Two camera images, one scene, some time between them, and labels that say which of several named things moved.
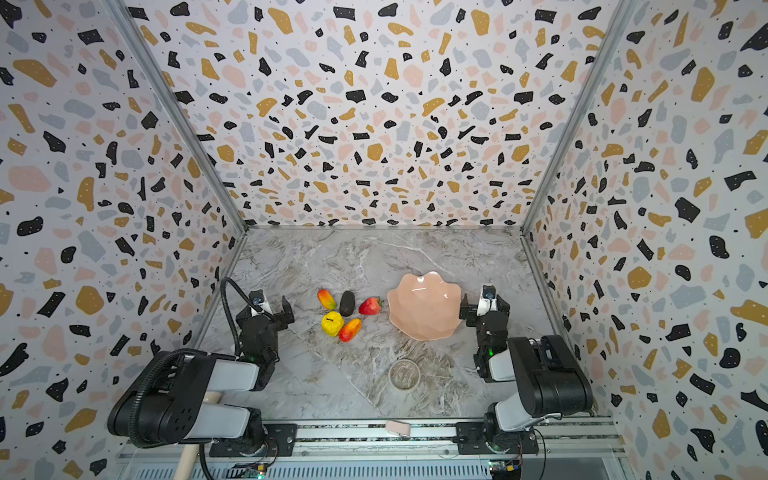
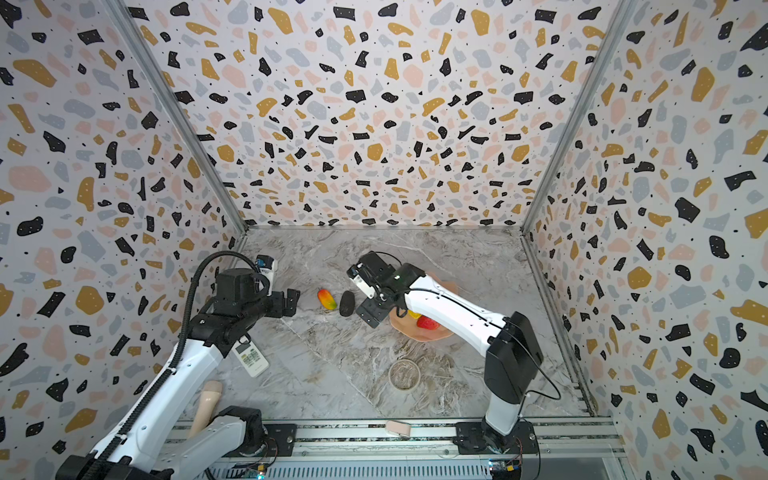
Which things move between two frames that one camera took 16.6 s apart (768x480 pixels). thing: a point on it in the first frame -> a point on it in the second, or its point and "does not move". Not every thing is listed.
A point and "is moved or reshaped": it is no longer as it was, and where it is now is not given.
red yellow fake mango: (326, 299) does not move
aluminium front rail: (554, 437) does not move
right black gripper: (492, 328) -> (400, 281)
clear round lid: (404, 374) does not move
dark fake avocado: (347, 303) does not move
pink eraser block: (398, 427) does not move
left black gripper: (277, 322) -> (278, 309)
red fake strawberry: (371, 306) is moved or reshaped
